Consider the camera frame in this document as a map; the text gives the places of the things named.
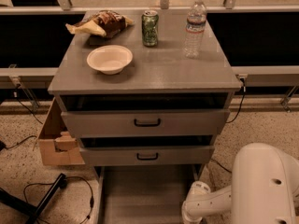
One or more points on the grey bottom drawer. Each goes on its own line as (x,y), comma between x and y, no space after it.
(148,194)

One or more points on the grey drawer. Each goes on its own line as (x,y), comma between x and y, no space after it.
(90,124)
(148,194)
(124,156)

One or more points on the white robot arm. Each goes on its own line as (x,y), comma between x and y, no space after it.
(264,190)

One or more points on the grey top drawer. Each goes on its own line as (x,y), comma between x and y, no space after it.
(90,124)

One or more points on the grey drawer cabinet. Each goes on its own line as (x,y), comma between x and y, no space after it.
(159,78)

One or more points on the grey middle drawer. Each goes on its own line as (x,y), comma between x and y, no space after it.
(124,156)

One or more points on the cardboard box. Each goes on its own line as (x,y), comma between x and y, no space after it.
(56,145)

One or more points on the white paper bowl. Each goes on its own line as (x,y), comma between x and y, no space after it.
(109,60)

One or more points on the clear plastic water bottle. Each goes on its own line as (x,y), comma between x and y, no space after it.
(194,29)

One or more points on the green soda can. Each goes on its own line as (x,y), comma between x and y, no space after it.
(150,20)

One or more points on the brown yellow chip bag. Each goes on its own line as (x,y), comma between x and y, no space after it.
(105,23)

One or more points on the metal window rail frame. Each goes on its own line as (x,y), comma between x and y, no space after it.
(259,38)

